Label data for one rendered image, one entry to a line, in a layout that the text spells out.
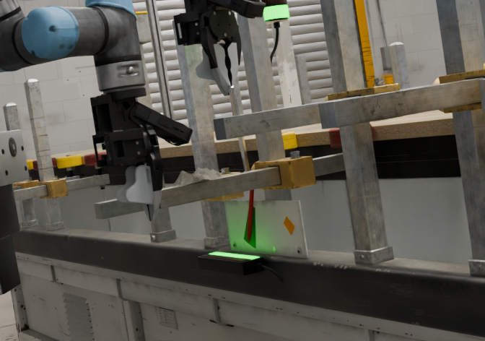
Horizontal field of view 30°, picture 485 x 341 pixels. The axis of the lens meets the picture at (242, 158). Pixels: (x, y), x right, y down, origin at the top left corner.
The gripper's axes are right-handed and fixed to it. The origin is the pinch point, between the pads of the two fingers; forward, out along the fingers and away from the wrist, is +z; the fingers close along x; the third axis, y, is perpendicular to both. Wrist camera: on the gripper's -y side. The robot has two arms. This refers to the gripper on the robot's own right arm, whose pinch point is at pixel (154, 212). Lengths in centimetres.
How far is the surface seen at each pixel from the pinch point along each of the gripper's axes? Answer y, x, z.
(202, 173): -9.4, 0.6, -4.8
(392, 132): -45.6, 7.1, -6.0
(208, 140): -26.8, -27.3, -9.2
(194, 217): -46, -77, 11
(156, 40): -134, -259, -54
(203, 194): -8.4, 1.5, -1.3
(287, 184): -23.8, 3.4, -0.3
